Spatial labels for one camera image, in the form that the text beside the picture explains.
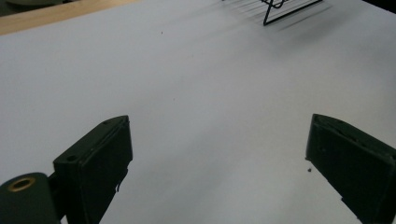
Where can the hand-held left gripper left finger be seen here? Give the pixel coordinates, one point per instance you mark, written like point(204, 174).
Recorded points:
point(93, 168)

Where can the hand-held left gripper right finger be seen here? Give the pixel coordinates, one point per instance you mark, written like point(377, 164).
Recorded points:
point(355, 161)

